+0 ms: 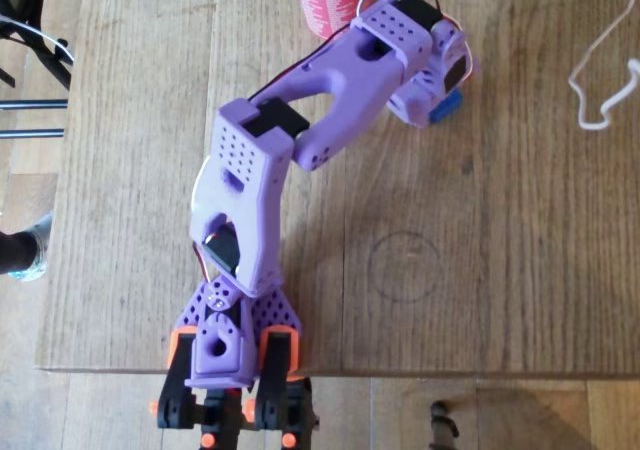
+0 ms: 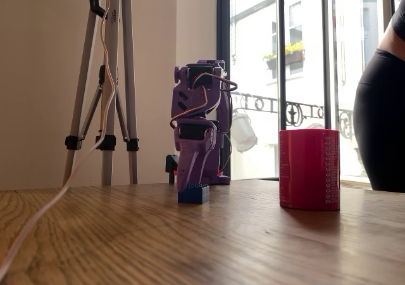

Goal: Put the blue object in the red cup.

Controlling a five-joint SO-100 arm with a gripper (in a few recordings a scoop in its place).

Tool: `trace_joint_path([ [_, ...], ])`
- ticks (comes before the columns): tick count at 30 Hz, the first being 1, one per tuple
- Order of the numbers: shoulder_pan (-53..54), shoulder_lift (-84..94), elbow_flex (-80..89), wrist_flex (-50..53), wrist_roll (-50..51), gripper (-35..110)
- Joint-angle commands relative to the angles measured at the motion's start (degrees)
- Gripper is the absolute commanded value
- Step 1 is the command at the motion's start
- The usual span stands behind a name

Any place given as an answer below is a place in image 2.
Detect black orange table clamp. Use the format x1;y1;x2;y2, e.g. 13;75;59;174
165;154;180;185

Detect red cup white print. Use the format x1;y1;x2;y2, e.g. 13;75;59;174
278;128;341;212

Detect ornate black balcony railing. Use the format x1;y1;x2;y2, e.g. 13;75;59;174
230;91;356;141

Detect looped servo wire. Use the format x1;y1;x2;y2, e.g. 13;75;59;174
169;72;239;130

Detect blue toy brick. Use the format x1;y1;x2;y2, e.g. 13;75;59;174
177;182;211;205

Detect white hanging flower pot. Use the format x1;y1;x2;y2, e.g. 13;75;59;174
231;107;259;154

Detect dark window planter box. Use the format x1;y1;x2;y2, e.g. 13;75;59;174
261;41;306;72

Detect person in black clothes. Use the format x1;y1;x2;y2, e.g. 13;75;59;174
352;2;405;193

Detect black window frame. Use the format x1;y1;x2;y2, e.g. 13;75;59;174
216;0;405;182

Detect white flat cable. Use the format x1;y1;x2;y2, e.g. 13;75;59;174
0;0;118;277

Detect silver camera tripod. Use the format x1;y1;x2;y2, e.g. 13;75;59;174
61;0;140;186

